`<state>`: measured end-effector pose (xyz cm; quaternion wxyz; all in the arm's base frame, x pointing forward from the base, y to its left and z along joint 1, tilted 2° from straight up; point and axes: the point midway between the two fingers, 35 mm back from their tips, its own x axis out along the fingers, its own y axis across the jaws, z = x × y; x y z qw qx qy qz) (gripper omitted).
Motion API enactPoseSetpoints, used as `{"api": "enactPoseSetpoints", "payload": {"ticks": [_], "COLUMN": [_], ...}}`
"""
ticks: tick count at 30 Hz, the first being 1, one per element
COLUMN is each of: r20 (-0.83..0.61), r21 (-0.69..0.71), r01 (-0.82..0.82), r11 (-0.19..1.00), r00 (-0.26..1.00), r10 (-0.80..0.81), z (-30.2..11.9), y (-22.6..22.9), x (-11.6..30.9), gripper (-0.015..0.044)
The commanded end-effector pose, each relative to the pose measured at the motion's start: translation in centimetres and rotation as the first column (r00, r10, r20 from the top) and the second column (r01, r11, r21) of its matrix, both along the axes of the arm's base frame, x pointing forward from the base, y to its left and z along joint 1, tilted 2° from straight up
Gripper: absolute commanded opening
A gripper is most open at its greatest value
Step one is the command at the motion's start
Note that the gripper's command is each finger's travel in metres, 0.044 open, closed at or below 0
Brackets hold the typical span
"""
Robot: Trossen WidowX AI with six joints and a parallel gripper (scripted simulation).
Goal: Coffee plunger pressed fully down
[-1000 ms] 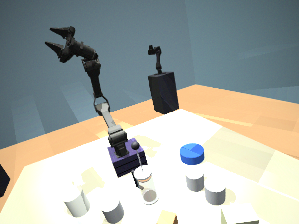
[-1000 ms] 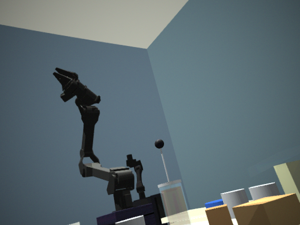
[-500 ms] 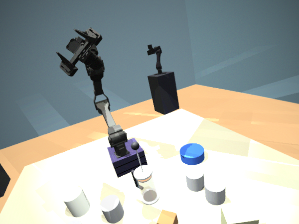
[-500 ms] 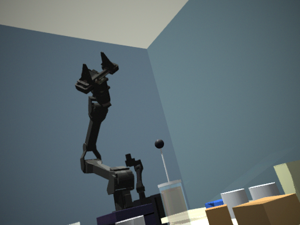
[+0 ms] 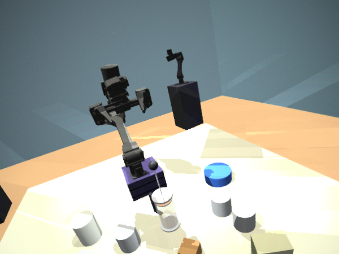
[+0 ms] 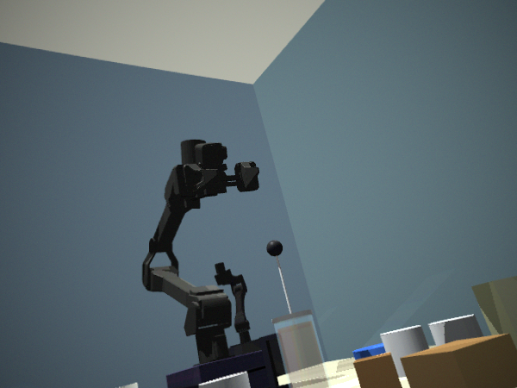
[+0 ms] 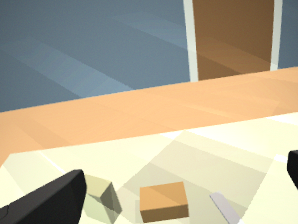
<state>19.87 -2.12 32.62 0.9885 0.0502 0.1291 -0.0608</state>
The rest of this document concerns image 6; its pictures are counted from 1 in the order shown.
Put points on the orange cube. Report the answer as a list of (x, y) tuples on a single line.
[(377, 371)]

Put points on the glass coffee press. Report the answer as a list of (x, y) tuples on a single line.
[(298, 343)]

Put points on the brown box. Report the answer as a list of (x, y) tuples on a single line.
[(483, 362)]

